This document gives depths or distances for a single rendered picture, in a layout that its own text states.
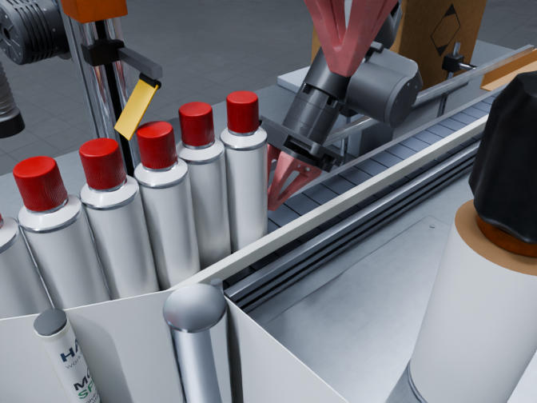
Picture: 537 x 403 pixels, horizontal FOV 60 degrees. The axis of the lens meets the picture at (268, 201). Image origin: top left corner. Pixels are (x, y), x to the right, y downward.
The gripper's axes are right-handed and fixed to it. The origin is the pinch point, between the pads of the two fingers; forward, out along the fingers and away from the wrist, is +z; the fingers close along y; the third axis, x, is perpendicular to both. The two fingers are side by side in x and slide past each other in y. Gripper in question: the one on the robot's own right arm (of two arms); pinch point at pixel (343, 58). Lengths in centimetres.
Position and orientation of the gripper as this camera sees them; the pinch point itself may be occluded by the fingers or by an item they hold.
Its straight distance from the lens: 27.6
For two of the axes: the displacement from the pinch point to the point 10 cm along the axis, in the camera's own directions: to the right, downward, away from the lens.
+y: 7.4, -4.0, 5.4
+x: -6.7, -4.3, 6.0
